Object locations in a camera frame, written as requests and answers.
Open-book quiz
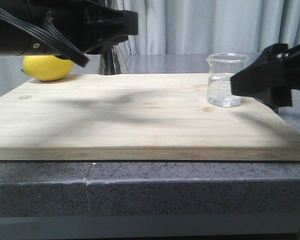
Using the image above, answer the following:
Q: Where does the glass measuring beaker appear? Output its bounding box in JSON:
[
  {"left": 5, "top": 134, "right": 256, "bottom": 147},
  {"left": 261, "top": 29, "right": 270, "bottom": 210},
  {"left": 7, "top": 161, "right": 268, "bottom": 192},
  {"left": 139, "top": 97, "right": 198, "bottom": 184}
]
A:
[{"left": 206, "top": 53, "right": 249, "bottom": 108}]

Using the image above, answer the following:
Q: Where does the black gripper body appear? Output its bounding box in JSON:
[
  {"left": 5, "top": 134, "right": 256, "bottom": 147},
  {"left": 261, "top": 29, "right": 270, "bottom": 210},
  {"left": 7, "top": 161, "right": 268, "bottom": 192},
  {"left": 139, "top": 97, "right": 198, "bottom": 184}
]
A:
[{"left": 0, "top": 0, "right": 104, "bottom": 57}]

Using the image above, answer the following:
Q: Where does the black ribbed cable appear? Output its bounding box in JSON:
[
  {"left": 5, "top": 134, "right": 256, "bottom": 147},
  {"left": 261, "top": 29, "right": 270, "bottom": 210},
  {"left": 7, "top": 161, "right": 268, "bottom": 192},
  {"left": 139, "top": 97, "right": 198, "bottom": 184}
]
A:
[{"left": 0, "top": 4, "right": 91, "bottom": 69}]

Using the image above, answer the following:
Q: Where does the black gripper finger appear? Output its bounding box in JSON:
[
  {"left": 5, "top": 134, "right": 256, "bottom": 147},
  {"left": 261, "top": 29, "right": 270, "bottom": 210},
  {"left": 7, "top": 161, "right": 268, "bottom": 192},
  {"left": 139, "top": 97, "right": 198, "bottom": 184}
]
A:
[
  {"left": 230, "top": 43, "right": 300, "bottom": 108},
  {"left": 84, "top": 7, "right": 139, "bottom": 55}
]

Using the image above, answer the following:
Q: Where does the wooden cutting board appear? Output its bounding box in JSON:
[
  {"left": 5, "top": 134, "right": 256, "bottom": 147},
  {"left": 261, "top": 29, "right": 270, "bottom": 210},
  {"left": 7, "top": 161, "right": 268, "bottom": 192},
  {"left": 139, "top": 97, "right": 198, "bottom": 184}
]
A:
[{"left": 0, "top": 73, "right": 300, "bottom": 161}]

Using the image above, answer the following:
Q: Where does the yellow lemon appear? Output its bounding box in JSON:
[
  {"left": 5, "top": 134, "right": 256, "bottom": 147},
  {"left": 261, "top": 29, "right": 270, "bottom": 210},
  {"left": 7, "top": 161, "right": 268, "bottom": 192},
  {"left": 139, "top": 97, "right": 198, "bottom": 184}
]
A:
[{"left": 21, "top": 55, "right": 75, "bottom": 82}]

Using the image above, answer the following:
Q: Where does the grey curtain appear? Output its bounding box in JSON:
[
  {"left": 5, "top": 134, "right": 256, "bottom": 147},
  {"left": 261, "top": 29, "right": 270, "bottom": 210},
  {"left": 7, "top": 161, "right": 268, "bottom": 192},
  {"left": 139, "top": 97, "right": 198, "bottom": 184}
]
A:
[{"left": 0, "top": 0, "right": 300, "bottom": 73}]

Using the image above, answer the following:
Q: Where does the steel cocktail jigger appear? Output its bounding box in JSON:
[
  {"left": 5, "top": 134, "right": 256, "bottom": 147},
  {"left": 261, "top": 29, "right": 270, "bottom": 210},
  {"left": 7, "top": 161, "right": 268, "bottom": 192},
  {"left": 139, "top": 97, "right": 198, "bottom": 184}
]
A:
[{"left": 97, "top": 41, "right": 131, "bottom": 76}]

